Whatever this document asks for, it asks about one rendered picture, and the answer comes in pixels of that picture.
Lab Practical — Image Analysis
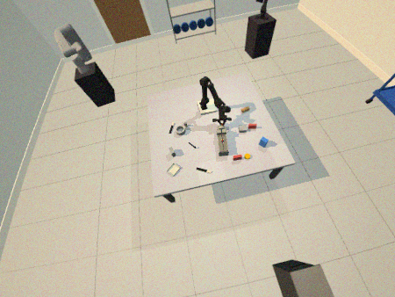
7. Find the blue block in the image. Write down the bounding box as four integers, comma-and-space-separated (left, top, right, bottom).
258, 137, 268, 147

